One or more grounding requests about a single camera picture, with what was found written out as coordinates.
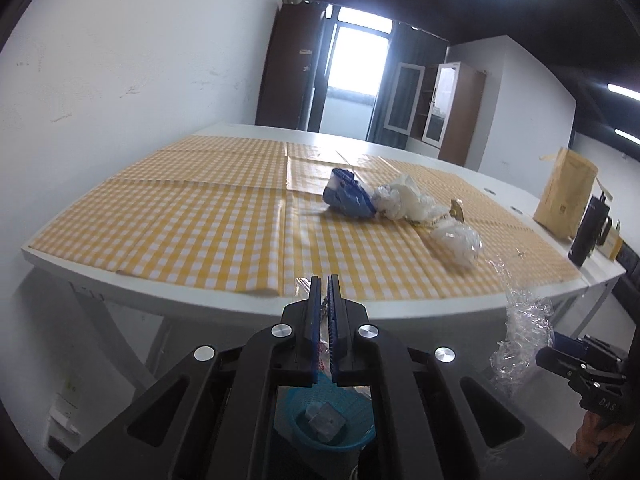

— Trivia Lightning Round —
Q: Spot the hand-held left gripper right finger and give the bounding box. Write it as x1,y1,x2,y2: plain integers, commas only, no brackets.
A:
327,274,591,480

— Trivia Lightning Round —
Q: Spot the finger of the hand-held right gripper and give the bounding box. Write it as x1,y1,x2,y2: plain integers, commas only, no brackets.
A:
535,347,593,380
552,334,626,363

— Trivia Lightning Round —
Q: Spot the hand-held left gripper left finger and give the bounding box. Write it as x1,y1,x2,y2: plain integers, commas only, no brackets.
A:
59,275,323,480

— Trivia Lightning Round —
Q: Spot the clear wrapper with red print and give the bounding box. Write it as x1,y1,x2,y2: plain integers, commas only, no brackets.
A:
296,280,335,376

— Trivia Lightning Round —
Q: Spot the long clear plastic film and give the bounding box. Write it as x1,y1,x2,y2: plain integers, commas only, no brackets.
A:
489,255,557,397

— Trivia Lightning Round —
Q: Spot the blue plastic basket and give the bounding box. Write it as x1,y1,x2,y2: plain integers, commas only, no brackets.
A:
274,384,376,453

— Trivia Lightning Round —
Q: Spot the blue plastic bag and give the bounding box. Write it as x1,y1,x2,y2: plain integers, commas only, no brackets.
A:
322,169,379,221

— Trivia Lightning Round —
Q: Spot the white plastic bag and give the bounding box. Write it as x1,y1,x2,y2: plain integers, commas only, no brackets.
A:
372,174,451,225

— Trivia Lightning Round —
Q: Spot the clear plastic ball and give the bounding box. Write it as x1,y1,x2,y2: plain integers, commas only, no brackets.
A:
431,222,486,268

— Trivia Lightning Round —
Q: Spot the person's right hand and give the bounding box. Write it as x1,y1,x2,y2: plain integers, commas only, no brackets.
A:
574,410,628,461

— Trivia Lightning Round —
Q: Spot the black sofa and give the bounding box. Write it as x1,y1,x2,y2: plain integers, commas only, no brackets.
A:
620,247,640,301

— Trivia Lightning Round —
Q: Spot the crumpled white paper wad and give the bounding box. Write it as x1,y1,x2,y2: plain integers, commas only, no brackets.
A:
305,402,348,443

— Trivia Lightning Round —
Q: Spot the small yellow box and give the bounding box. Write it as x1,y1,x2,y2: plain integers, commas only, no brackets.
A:
597,220,625,261

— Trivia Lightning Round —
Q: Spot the yellow checkered tablecloth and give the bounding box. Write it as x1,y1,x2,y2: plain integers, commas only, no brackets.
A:
30,135,581,301

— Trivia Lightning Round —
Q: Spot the brown paper bag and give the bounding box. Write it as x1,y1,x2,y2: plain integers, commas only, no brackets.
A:
532,147,600,240

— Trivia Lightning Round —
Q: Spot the white table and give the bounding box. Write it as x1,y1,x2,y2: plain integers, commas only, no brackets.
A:
20,122,628,396

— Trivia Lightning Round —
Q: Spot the brown cabinet with glass doors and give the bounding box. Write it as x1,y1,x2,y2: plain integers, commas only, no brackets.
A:
384,60,487,168

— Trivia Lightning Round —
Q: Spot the brown wooden wardrobe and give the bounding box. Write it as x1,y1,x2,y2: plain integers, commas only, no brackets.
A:
255,2,318,131

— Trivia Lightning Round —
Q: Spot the glass balcony door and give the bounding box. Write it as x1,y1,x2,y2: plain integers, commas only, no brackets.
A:
320,5,393,141

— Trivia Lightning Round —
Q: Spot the white box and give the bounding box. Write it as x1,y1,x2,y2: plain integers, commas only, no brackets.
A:
47,392,83,448

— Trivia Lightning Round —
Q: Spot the dark curtain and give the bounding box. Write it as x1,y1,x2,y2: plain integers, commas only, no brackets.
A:
367,20,448,143

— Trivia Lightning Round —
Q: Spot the black tumbler with handle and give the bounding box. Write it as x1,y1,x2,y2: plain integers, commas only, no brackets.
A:
568,192,613,267

